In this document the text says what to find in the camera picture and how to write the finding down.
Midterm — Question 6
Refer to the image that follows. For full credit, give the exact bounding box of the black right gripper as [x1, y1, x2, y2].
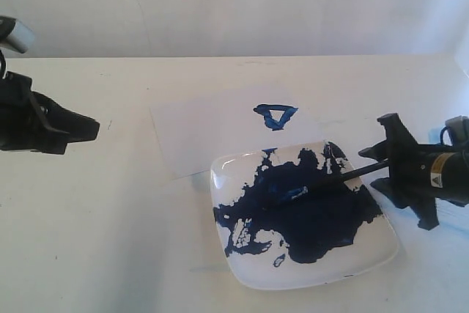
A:
[358, 113, 468, 229]

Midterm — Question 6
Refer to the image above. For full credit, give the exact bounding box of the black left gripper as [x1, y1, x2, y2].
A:
[1, 71, 100, 154]

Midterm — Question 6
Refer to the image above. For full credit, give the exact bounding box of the black paintbrush with blue tip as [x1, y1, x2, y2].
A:
[261, 160, 390, 210]

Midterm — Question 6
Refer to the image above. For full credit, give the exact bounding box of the white square plate blue paint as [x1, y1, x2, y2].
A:
[210, 141, 399, 290]

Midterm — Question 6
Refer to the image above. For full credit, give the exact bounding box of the white paper sheet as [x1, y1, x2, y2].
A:
[151, 84, 324, 177]

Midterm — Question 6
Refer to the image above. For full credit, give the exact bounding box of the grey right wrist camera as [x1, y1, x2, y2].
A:
[437, 116, 468, 153]

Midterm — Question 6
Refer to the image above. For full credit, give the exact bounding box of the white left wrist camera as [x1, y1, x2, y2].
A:
[1, 15, 35, 54]

